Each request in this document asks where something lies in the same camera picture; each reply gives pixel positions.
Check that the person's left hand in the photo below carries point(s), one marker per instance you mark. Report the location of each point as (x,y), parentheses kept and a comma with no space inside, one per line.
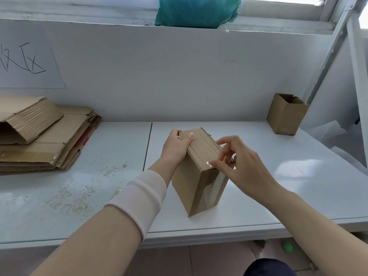
(175,149)

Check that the person's right hand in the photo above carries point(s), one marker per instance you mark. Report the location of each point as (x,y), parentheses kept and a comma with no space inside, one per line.
(253,172)

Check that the torn-edge brown cardboard box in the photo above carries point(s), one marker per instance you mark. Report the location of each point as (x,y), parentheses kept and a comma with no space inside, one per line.
(195,183)

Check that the small brown cardboard box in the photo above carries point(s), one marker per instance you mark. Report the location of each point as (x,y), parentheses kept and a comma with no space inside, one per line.
(284,117)

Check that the red printed cardboard box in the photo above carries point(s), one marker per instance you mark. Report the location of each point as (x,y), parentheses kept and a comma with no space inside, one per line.
(84,137)

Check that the green printed cardboard box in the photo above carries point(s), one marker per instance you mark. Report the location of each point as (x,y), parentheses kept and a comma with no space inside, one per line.
(69,160)

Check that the large cardboard box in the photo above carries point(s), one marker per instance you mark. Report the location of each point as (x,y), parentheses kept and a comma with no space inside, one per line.
(31,123)

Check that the person's right forearm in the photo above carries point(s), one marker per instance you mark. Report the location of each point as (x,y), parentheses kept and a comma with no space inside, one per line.
(316,224)

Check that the person's left forearm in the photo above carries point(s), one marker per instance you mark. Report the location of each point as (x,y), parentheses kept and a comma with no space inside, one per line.
(86,241)

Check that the person's black trousers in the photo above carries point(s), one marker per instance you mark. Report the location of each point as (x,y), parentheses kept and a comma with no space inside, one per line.
(267,268)

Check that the white wrist sleeve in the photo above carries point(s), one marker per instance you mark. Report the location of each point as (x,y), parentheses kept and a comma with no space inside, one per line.
(141,198)

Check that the white metal shelf rack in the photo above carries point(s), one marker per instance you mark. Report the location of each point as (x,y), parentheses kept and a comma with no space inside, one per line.
(359,83)

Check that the teal plastic bag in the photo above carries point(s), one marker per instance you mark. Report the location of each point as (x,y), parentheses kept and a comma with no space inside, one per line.
(198,11)

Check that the white handwritten paper sign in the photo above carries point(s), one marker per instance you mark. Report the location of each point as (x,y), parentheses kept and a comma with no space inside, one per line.
(28,77)

